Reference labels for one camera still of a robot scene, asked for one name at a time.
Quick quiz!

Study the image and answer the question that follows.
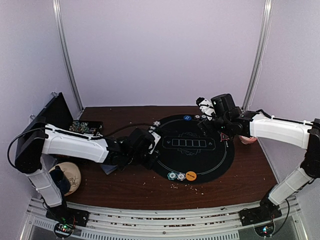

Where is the blue small blind button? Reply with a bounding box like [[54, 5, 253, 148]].
[[183, 115, 192, 121]]

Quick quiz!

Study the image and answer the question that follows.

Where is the red triangular all-in marker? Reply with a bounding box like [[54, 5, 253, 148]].
[[220, 132, 230, 142]]

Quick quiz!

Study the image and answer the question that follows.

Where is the blue playing card deck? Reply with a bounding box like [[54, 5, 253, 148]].
[[100, 164, 118, 175]]

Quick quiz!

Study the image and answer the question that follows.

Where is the yellow big blind button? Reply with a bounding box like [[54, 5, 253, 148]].
[[185, 171, 197, 182]]

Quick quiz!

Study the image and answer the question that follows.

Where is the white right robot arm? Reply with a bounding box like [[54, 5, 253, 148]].
[[195, 93, 320, 221]]

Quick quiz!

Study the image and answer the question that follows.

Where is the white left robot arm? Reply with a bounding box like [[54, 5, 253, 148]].
[[13, 117, 161, 222]]

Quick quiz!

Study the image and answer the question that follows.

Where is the red white patterned bowl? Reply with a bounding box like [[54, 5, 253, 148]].
[[239, 135, 257, 145]]

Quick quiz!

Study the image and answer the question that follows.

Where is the round black poker mat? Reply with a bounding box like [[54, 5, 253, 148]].
[[152, 114, 235, 184]]

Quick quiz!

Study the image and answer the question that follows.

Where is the chips row in case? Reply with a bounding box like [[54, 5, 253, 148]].
[[68, 121, 91, 134]]

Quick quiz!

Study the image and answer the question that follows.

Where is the beige patterned plate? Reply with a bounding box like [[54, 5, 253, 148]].
[[49, 162, 82, 196]]

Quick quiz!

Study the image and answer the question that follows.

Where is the dark blue mug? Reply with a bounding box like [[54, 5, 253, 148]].
[[49, 165, 71, 195]]

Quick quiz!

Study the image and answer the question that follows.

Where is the black poker set case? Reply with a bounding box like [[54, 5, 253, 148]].
[[29, 91, 105, 141]]

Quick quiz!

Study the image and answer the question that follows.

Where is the aluminium frame post right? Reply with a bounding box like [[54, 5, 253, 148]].
[[242, 0, 274, 110]]

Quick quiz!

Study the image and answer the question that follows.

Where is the aluminium frame post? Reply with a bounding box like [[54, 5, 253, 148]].
[[242, 0, 274, 110], [52, 0, 84, 112]]

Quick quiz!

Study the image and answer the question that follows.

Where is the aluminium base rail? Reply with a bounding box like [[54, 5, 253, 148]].
[[18, 196, 310, 240]]

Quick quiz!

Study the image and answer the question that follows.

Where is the aluminium frame post left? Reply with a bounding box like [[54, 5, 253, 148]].
[[52, 0, 84, 112]]

